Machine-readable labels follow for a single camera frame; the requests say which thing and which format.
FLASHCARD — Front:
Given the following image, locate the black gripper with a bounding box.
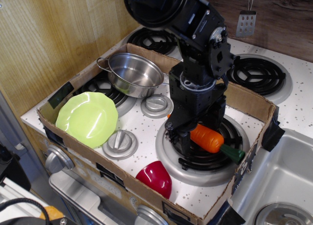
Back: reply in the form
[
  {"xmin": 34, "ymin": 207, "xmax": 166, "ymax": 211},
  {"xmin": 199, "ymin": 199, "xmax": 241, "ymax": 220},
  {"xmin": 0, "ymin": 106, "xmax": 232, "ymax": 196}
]
[{"xmin": 165, "ymin": 63, "xmax": 227, "ymax": 156}]

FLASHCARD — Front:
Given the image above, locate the orange toy carrot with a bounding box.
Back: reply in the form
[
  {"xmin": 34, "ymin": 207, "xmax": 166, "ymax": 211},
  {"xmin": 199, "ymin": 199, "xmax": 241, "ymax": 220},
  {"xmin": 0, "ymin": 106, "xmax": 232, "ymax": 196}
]
[{"xmin": 178, "ymin": 119, "xmax": 245, "ymax": 171}]

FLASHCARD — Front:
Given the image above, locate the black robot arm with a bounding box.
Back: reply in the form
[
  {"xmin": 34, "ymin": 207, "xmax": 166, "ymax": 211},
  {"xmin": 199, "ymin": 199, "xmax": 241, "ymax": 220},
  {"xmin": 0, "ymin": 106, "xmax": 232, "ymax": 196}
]
[{"xmin": 124, "ymin": 0, "xmax": 235, "ymax": 155}]

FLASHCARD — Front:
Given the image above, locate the silver knob near plate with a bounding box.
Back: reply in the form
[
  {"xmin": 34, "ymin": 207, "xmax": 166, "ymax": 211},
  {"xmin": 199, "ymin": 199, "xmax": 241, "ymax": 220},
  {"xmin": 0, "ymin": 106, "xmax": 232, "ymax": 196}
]
[{"xmin": 102, "ymin": 130, "xmax": 138, "ymax": 160}]

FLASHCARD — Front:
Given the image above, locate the light green plastic plate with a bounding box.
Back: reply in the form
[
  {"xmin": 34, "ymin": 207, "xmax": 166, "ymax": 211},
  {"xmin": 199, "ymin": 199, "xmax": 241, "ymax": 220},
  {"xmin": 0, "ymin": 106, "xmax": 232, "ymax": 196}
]
[{"xmin": 55, "ymin": 91, "xmax": 118, "ymax": 149}]

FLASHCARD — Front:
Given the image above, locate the front right black burner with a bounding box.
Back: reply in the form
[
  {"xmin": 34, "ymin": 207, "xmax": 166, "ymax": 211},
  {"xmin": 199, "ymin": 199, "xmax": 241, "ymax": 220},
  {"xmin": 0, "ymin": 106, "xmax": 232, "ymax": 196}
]
[{"xmin": 156, "ymin": 115, "xmax": 250, "ymax": 187}]

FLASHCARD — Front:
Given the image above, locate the black burner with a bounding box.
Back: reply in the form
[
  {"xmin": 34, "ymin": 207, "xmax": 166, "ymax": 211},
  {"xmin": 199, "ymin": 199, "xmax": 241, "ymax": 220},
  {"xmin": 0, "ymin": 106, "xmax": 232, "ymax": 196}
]
[
  {"xmin": 123, "ymin": 27, "xmax": 182, "ymax": 61},
  {"xmin": 73, "ymin": 71, "xmax": 137, "ymax": 117},
  {"xmin": 156, "ymin": 115, "xmax": 250, "ymax": 187},
  {"xmin": 227, "ymin": 54, "xmax": 293, "ymax": 105}
]

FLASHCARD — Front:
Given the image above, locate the silver knob centre stove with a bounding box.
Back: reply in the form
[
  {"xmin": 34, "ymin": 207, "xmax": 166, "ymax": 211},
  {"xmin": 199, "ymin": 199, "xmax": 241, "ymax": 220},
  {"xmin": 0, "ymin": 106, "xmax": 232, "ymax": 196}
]
[{"xmin": 140, "ymin": 94, "xmax": 174, "ymax": 119}]

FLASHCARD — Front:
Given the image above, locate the red plastic bowl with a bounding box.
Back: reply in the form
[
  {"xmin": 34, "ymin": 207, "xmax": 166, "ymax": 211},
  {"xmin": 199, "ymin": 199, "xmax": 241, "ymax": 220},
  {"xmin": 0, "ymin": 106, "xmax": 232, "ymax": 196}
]
[{"xmin": 135, "ymin": 161, "xmax": 172, "ymax": 199}]

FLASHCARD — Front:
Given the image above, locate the small steel pot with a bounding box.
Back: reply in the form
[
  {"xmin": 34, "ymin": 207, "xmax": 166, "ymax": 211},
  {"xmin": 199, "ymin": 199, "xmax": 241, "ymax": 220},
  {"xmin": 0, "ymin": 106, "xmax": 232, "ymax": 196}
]
[{"xmin": 96, "ymin": 52, "xmax": 168, "ymax": 98}]

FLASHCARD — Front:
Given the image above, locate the silver front oven knob right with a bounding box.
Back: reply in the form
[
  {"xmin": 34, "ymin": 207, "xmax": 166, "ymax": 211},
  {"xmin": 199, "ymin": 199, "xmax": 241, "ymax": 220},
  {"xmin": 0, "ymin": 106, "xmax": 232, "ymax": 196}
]
[{"xmin": 134, "ymin": 205, "xmax": 168, "ymax": 225}]

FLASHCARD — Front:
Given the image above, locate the silver oven knob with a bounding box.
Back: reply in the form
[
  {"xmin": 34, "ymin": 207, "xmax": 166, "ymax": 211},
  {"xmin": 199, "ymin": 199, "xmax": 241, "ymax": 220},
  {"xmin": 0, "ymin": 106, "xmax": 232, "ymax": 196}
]
[
  {"xmin": 134, "ymin": 205, "xmax": 168, "ymax": 225},
  {"xmin": 45, "ymin": 145, "xmax": 75, "ymax": 174}
]

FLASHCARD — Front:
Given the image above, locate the front left black burner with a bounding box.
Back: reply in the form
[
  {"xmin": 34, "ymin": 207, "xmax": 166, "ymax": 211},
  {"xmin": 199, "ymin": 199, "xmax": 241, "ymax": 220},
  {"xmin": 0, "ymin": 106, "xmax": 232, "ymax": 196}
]
[{"xmin": 73, "ymin": 71, "xmax": 137, "ymax": 117}]

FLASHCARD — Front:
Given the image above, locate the back right black burner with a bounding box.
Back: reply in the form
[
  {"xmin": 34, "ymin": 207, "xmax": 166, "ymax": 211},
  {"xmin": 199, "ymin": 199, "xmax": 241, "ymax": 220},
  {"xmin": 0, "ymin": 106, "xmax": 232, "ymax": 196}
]
[{"xmin": 227, "ymin": 54, "xmax": 293, "ymax": 105}]

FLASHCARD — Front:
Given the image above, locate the back left black burner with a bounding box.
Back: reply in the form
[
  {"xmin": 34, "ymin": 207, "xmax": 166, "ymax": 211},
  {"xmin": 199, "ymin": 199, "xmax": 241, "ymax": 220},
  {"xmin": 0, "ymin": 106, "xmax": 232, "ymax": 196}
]
[{"xmin": 123, "ymin": 27, "xmax": 182, "ymax": 61}]

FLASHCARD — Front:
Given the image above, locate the grey toy sink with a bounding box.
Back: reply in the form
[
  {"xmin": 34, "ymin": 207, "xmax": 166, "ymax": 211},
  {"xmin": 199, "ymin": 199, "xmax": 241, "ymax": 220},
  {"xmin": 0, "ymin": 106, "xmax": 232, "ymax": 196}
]
[{"xmin": 232, "ymin": 129, "xmax": 313, "ymax": 225}]

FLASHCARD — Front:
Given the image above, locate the cardboard fence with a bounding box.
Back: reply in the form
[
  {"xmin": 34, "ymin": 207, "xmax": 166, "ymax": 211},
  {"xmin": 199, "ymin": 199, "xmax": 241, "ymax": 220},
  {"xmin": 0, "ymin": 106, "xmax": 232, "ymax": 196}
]
[{"xmin": 36, "ymin": 43, "xmax": 286, "ymax": 225}]

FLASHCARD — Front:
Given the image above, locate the silver front oven knob left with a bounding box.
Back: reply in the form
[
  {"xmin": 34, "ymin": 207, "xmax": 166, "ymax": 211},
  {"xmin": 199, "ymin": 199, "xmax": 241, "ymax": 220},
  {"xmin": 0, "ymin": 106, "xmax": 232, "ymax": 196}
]
[{"xmin": 45, "ymin": 145, "xmax": 75, "ymax": 174}]

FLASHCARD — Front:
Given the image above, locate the hanging steel slotted spatula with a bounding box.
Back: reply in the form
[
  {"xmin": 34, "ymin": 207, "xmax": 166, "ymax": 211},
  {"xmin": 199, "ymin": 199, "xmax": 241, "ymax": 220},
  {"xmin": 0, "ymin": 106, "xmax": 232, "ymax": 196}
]
[{"xmin": 236, "ymin": 0, "xmax": 257, "ymax": 38}]

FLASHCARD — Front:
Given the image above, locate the orange object bottom left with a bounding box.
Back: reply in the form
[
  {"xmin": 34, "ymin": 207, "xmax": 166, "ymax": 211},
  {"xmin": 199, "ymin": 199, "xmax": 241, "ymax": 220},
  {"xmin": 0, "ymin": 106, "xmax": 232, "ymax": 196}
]
[{"xmin": 44, "ymin": 205, "xmax": 64, "ymax": 221}]

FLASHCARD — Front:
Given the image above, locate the black device left edge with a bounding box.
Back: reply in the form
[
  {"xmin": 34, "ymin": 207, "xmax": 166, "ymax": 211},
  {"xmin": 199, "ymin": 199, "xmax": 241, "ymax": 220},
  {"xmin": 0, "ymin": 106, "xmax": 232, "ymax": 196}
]
[{"xmin": 0, "ymin": 144, "xmax": 31, "ymax": 191}]

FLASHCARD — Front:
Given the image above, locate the silver oven door handle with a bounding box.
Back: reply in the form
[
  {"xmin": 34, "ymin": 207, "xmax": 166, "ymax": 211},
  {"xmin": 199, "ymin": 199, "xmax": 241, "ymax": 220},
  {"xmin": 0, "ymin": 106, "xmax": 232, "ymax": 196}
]
[{"xmin": 49, "ymin": 171, "xmax": 117, "ymax": 225}]

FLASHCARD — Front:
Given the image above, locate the black cable bottom left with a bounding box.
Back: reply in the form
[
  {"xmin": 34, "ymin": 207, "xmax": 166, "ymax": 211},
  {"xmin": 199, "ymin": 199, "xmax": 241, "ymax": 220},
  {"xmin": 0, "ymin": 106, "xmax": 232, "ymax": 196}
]
[{"xmin": 0, "ymin": 198, "xmax": 51, "ymax": 225}]

